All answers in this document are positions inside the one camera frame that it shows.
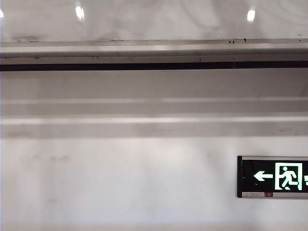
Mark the aluminium whiteboard tray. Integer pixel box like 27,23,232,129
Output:
0,38,308,72

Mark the white glossy whiteboard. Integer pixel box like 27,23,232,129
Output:
0,0,308,43

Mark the illuminated green exit sign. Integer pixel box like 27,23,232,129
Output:
236,155,308,199

